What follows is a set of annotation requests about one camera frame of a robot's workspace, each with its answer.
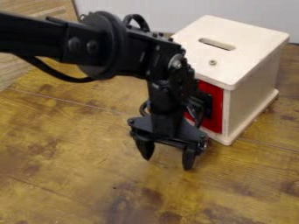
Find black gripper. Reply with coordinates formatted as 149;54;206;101
128;58;206;171

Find red wooden drawer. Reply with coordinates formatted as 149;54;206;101
197;80;222;134

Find black metal drawer handle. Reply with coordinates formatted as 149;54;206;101
185;91;212;128

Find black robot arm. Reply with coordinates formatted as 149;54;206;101
0;11;206;170

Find white wooden box cabinet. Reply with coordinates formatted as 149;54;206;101
172;15;289;145

